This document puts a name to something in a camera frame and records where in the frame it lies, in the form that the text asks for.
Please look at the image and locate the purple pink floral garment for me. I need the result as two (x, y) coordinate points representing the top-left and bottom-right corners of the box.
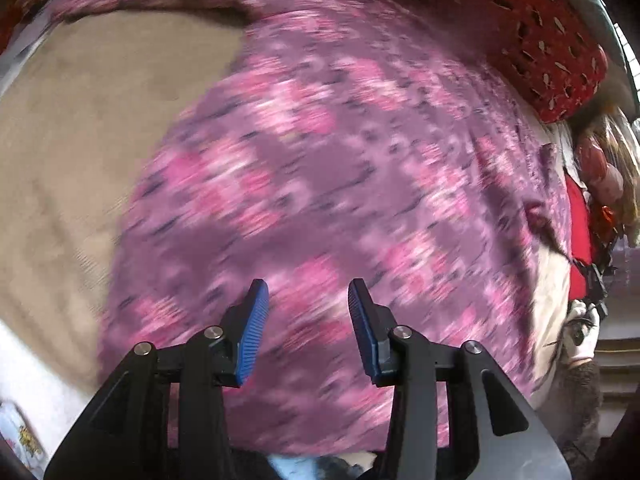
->
(58, 0), (568, 455)

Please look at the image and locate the clear bag of clothes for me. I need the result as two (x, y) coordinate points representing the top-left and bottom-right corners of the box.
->
(574, 106), (639, 247)

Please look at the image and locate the right hand white glove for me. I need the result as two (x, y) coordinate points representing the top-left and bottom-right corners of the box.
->
(562, 300), (601, 367)

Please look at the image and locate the red patterned blanket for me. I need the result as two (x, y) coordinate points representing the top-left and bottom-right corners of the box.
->
(414, 0), (608, 122)

